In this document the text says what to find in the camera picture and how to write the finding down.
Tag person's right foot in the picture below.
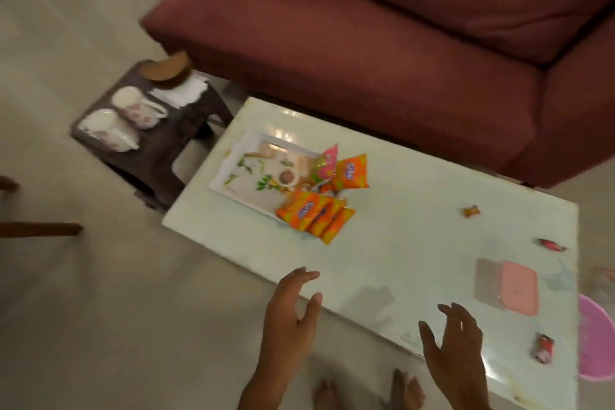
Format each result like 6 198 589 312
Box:
389 368 426 410

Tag clear container with pink lid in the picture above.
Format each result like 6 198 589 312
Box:
474 258 540 317

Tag floral mug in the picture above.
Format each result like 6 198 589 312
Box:
76 108 141 154
111 86 169 130

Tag person's right hand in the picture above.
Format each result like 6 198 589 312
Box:
418 302 491 410

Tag pink snack packet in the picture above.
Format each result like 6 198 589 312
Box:
309 143 340 186

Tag red white candy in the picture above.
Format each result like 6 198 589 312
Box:
530 333 556 365

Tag brown wooden chair frame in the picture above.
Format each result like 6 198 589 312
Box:
0 176 83 238

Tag person's left forearm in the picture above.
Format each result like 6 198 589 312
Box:
238 364 299 410

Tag orange snack packet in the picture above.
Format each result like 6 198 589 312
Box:
319 206 356 246
305 197 348 238
319 153 371 194
274 190 333 232

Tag white printed tray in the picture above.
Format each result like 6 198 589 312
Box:
209 129 347 223

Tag clear pink-sealed zip bag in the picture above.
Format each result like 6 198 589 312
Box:
588 265 615 309

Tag wooden napkin holder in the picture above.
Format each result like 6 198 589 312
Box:
138 50 194 88

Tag person's left hand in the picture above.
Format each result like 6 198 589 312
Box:
261 266 324 372

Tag pink round plate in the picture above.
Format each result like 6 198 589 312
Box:
578 293 615 382

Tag white paper napkins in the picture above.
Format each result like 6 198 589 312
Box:
149 72 210 110

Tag dark brown plastic stool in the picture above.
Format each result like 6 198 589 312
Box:
70 60 235 212

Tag red fabric sofa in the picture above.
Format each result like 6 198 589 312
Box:
139 0 615 190

